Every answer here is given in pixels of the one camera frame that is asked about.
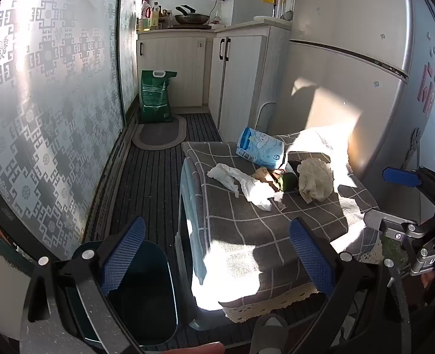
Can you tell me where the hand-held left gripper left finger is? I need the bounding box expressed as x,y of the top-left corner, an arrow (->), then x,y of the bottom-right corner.
20,217 -> 146,354

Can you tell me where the white tissue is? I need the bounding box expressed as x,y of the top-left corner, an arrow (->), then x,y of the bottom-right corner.
207,163 -> 273,212

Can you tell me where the red cap oil jug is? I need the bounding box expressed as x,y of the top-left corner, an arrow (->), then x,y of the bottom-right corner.
140,0 -> 152,32

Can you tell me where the grey checked tablecloth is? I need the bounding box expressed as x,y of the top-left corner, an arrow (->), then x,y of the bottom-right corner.
180,125 -> 382,323

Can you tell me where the white paper ball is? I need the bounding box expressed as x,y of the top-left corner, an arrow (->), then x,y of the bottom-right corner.
298,158 -> 334,203

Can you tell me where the green rice bag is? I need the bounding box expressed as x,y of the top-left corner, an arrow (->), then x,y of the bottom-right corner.
139,69 -> 177,124

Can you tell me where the white kitchen cabinet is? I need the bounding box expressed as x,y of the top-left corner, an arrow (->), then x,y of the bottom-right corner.
136,27 -> 218,115
208,17 -> 292,133

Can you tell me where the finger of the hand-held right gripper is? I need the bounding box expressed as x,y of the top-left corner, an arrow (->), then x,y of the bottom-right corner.
364,210 -> 426,266
383,167 -> 435,207

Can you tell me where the silver refrigerator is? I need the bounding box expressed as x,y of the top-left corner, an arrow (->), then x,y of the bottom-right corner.
258,0 -> 435,178

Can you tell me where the tan bread piece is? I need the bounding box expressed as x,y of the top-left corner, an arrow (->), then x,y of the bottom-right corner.
252,167 -> 277,185

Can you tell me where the dark blue trash bin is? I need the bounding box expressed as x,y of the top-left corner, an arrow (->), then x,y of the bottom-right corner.
70,241 -> 179,347

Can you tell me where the grey oval floor mat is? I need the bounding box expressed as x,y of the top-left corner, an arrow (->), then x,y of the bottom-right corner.
132,114 -> 190,151

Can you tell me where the light blue tissue pack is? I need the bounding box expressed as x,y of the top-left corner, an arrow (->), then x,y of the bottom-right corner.
237,127 -> 286,170

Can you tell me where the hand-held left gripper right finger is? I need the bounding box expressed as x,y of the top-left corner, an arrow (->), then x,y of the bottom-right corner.
289,217 -> 413,354

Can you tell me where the yellow oil bottle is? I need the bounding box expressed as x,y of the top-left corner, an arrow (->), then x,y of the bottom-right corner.
150,2 -> 161,30

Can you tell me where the person's left hand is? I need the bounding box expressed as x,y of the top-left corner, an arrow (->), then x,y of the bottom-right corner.
144,342 -> 225,354

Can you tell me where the green cucumber piece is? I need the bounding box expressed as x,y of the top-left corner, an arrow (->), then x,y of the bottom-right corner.
276,173 -> 298,192

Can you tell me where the patterned frosted glass door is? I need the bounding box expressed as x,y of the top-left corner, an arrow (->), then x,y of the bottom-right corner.
0,0 -> 146,262

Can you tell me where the dark metal wok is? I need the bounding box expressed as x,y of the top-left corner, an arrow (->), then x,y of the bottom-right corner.
174,5 -> 211,26

